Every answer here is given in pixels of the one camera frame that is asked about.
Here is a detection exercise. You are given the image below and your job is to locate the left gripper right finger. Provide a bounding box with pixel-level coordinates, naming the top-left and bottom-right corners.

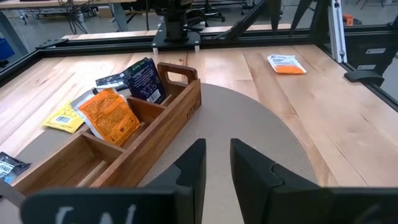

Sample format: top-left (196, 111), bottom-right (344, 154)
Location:
top-left (229, 138), bottom-right (398, 224)

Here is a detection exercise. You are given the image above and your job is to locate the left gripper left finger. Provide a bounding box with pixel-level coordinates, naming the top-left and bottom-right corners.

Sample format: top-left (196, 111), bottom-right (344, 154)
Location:
top-left (20, 138), bottom-right (207, 224)

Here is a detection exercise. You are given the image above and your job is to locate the wooden tea box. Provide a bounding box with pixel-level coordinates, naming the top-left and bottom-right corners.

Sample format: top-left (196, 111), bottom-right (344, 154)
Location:
top-left (11, 62), bottom-right (202, 197)

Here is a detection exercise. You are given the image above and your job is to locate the white and orange tea packet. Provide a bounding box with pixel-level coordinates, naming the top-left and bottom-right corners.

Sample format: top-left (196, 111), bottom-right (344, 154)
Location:
top-left (266, 54), bottom-right (307, 75)
top-left (77, 88), bottom-right (142, 147)
top-left (69, 88), bottom-right (105, 140)

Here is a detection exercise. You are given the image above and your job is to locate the black tea packet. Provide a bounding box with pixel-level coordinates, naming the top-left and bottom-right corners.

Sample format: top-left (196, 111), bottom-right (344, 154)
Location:
top-left (123, 57), bottom-right (167, 105)
top-left (95, 72), bottom-right (130, 92)
top-left (0, 151), bottom-right (32, 185)

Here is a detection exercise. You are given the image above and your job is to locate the yellow tea packet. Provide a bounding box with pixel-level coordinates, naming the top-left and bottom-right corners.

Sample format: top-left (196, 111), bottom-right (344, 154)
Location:
top-left (42, 101), bottom-right (85, 134)

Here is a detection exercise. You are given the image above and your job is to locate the round grey mat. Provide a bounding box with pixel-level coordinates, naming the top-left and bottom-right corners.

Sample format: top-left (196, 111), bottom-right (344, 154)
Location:
top-left (0, 82), bottom-right (318, 224)

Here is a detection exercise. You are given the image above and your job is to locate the black clamp foot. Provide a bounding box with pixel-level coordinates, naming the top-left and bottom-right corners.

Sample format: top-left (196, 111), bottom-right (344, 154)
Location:
top-left (344, 70), bottom-right (386, 88)

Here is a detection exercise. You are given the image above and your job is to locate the blue storage bin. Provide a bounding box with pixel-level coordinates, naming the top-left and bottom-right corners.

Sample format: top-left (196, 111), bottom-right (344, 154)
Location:
top-left (0, 37), bottom-right (16, 62)

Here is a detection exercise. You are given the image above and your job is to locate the black metal table frame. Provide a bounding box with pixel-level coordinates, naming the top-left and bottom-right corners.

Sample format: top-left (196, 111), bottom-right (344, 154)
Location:
top-left (0, 0), bottom-right (398, 113)

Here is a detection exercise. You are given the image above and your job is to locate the silver aluminium post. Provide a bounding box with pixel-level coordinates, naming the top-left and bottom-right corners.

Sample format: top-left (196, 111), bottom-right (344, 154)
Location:
top-left (328, 0), bottom-right (348, 63)

